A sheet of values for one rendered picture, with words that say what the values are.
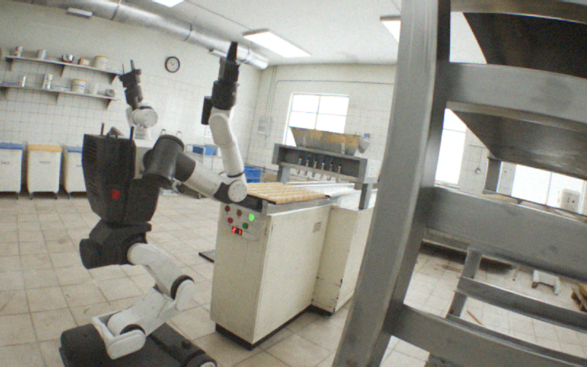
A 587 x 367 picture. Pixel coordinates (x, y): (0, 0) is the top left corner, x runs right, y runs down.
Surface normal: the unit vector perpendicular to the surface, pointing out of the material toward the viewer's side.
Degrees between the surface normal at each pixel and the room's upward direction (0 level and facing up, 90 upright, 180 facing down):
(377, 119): 90
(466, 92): 90
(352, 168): 90
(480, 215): 90
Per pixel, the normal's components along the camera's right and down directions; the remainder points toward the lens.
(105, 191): 0.85, 0.20
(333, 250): -0.51, 0.01
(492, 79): -0.70, -0.04
